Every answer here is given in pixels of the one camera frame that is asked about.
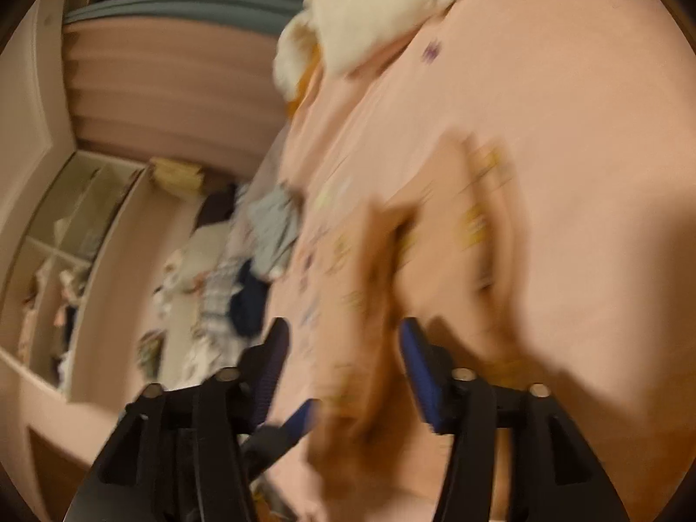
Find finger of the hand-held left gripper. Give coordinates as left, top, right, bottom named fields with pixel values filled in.
left=239, top=397, right=323, bottom=471

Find white fluffy blanket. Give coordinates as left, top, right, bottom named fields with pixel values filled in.
left=272, top=0, right=479, bottom=115

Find colourful patterned cloth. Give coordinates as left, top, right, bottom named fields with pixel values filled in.
left=136, top=329, right=167, bottom=381

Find grey-blue garment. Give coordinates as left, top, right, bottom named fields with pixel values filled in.
left=247, top=182, right=302, bottom=281

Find white open shelf unit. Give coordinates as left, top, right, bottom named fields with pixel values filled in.
left=0, top=149, right=150, bottom=398

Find pink printed bed sheet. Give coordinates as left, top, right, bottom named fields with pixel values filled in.
left=239, top=0, right=694, bottom=522

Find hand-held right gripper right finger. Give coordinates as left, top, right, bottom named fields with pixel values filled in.
left=398, top=318, right=632, bottom=522

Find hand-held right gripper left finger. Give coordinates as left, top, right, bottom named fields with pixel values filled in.
left=65, top=316, right=291, bottom=522

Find navy garment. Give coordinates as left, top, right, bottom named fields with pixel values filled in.
left=228, top=261, right=273, bottom=338

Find pale stacked clothes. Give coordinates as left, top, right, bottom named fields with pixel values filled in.
left=16, top=266, right=82, bottom=387

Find yellow cloth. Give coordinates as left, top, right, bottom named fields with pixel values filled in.
left=149, top=157, right=204, bottom=194

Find pink curtain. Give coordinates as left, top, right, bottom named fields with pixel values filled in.
left=60, top=8, right=327, bottom=180

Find small white cloth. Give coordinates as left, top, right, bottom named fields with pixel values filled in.
left=152, top=253, right=188, bottom=321

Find dark brown cloth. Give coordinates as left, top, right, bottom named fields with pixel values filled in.
left=196, top=182, right=240, bottom=229

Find pink printed small garment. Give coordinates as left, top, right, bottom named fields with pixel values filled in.
left=301, top=130, right=523, bottom=506

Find light grey cloth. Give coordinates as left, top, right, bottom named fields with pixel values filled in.
left=225, top=182, right=256, bottom=273

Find white printed cloth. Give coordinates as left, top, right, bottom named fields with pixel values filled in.
left=182, top=331, right=240, bottom=387

